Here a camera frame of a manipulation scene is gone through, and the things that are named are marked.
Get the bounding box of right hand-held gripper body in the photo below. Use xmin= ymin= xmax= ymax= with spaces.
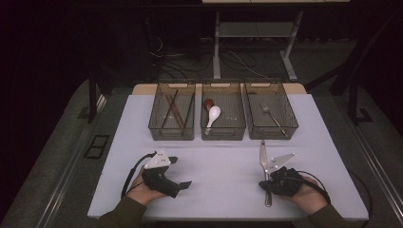
xmin=265 ymin=152 xmax=304 ymax=197

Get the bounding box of thin black metal stand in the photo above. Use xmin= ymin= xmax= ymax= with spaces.
xmin=87 ymin=70 xmax=100 ymax=124

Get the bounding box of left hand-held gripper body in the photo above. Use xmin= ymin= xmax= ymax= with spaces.
xmin=141 ymin=148 xmax=183 ymax=200

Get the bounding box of white table cover board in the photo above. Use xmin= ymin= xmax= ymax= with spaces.
xmin=86 ymin=94 xmax=370 ymax=221

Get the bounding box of metal fork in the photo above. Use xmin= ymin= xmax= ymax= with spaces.
xmin=259 ymin=102 xmax=290 ymax=139

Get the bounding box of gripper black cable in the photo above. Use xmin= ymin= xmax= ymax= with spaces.
xmin=295 ymin=169 xmax=374 ymax=226
xmin=121 ymin=151 xmax=158 ymax=200

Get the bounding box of white metal desk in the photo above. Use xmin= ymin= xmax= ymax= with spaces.
xmin=201 ymin=0 xmax=351 ymax=82

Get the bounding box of brown wooden spoon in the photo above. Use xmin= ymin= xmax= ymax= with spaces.
xmin=202 ymin=98 xmax=217 ymax=122

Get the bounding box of person's right hand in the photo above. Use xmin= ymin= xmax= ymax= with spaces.
xmin=279 ymin=175 xmax=331 ymax=217

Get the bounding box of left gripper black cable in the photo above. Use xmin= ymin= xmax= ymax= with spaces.
xmin=121 ymin=151 xmax=158 ymax=200

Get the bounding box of person's left hand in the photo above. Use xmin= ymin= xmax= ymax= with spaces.
xmin=125 ymin=166 xmax=166 ymax=207

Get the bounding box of transparent brown plastic bin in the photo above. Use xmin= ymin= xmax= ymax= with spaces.
xmin=147 ymin=80 xmax=197 ymax=142
xmin=242 ymin=79 xmax=299 ymax=141
xmin=200 ymin=80 xmax=247 ymax=142

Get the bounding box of metal table knife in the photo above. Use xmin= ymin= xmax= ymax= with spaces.
xmin=259 ymin=141 xmax=274 ymax=208

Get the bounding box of white floor cable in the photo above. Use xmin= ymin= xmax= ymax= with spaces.
xmin=226 ymin=49 xmax=270 ymax=79

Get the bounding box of white ceramic spoon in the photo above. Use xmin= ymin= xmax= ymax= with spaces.
xmin=203 ymin=105 xmax=222 ymax=136

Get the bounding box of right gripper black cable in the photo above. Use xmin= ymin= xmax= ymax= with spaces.
xmin=295 ymin=169 xmax=374 ymax=226

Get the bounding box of metal floor rail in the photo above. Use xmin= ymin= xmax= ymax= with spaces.
xmin=34 ymin=94 xmax=108 ymax=228
xmin=334 ymin=96 xmax=403 ymax=218

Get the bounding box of large black metal stand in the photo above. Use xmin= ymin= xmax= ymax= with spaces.
xmin=304 ymin=13 xmax=375 ymax=125

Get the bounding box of black floor cable bundle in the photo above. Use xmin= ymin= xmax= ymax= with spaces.
xmin=147 ymin=32 xmax=270 ymax=81

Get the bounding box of black floor outlet frame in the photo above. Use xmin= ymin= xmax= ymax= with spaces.
xmin=83 ymin=134 xmax=110 ymax=160

